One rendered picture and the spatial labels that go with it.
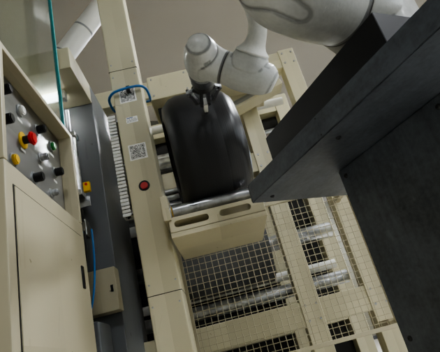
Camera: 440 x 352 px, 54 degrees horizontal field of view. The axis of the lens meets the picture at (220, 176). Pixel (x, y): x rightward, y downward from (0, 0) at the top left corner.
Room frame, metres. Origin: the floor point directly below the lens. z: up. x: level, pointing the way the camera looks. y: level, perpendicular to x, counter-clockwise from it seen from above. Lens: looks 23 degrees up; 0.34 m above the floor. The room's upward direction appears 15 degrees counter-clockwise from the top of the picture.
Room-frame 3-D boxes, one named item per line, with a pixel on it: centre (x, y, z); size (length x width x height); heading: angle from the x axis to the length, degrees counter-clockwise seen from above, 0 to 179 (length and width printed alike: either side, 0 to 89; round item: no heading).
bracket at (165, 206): (1.68, 0.24, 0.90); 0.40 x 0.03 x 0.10; 3
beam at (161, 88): (2.00, -0.05, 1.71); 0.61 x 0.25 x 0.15; 93
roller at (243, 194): (1.55, 0.05, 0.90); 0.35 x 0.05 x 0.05; 93
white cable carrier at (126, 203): (1.62, 0.39, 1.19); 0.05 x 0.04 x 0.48; 3
